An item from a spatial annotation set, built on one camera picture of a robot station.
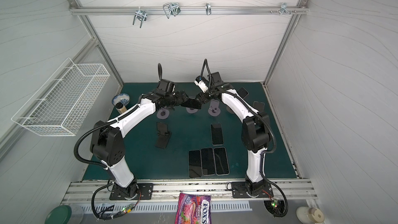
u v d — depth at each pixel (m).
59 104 0.67
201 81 0.80
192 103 0.80
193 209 0.67
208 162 0.83
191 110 1.05
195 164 0.83
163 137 0.90
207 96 0.80
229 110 1.05
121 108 0.96
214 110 1.01
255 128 0.51
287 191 0.75
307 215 0.62
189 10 0.78
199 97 0.81
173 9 0.77
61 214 0.59
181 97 0.80
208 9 0.78
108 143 0.46
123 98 1.08
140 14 0.78
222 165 0.81
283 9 0.76
